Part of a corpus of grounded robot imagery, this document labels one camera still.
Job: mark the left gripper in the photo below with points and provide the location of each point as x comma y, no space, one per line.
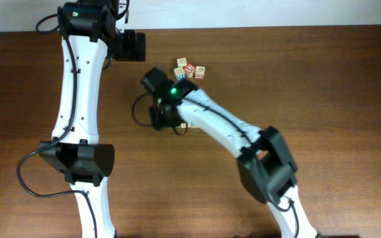
134,51

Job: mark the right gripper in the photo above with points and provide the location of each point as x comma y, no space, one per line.
158,123

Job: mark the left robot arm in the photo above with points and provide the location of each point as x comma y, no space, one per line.
93,35

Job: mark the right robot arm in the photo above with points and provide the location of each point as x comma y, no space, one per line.
266,167

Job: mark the wooden block blue side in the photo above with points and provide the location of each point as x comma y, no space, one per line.
179,73

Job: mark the small top wooden block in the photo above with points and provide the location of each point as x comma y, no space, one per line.
181,62

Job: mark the red top wooden block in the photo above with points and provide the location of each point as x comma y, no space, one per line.
189,70

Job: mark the wooden block red edge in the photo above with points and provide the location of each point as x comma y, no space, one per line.
199,72

